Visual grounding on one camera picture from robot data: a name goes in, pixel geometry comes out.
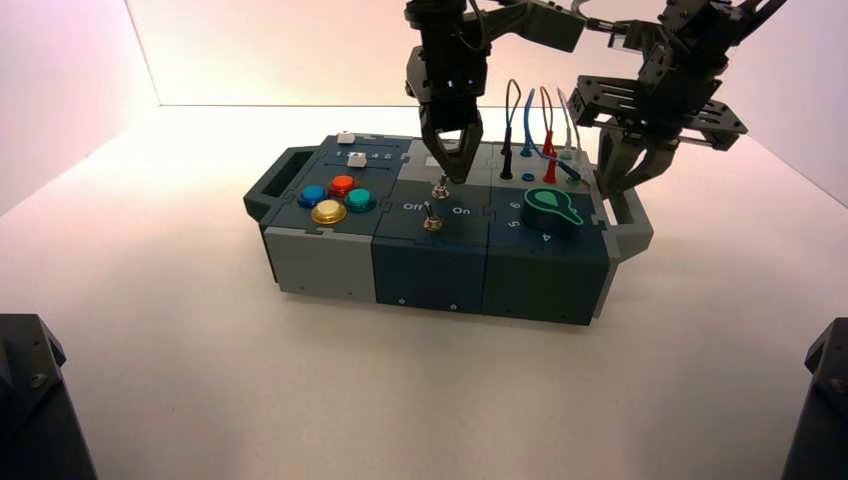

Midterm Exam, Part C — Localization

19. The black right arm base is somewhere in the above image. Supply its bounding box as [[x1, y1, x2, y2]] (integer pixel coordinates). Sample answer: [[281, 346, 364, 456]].
[[781, 319, 848, 480]]

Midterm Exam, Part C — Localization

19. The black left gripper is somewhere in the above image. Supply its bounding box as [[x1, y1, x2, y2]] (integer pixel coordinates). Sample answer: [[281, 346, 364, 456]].
[[405, 42, 490, 185]]

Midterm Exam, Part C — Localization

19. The teal push button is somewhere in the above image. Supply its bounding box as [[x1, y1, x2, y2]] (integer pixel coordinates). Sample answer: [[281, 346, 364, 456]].
[[344, 188, 378, 214]]

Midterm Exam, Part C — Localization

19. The blue jumper cable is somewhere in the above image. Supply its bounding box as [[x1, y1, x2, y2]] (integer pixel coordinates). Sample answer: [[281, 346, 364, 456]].
[[518, 87, 583, 185]]

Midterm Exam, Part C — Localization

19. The red jumper cable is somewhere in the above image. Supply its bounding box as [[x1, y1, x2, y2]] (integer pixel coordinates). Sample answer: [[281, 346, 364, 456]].
[[538, 86, 559, 185]]

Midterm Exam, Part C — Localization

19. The green rotary knob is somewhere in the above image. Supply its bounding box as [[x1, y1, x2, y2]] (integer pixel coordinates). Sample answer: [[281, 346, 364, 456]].
[[521, 187, 585, 240]]

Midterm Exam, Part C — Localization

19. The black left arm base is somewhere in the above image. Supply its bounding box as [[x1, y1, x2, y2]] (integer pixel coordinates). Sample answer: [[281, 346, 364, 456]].
[[0, 313, 99, 480]]

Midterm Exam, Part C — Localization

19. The black jumper cable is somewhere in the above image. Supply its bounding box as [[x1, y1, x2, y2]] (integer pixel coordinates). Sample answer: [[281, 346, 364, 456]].
[[498, 78, 523, 181]]

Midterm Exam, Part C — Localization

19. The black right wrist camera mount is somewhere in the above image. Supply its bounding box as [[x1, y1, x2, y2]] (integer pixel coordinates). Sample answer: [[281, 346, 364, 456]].
[[586, 18, 664, 58]]

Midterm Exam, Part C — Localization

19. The yellow push button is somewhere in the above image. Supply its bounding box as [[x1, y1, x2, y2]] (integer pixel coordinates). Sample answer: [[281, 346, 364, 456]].
[[310, 199, 348, 227]]

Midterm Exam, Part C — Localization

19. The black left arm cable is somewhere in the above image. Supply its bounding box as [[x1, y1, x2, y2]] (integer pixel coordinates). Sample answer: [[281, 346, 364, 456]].
[[466, 0, 493, 54]]

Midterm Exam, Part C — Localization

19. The white jumper cable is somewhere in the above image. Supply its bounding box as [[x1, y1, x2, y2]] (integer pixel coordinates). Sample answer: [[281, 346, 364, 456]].
[[556, 87, 586, 167]]

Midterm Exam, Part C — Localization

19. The blue push button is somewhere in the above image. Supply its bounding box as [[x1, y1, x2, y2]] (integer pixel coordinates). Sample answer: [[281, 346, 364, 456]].
[[296, 184, 328, 210]]

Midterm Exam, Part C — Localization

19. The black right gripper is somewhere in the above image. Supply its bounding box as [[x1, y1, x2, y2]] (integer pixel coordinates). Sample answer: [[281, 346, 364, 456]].
[[568, 26, 750, 197]]

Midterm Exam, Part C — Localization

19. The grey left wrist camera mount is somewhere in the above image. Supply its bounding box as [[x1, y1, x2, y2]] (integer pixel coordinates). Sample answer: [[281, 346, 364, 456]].
[[476, 0, 588, 54]]

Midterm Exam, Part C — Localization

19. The grey and teal control box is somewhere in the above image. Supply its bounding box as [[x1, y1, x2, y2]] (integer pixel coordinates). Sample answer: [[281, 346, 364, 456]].
[[243, 134, 655, 327]]

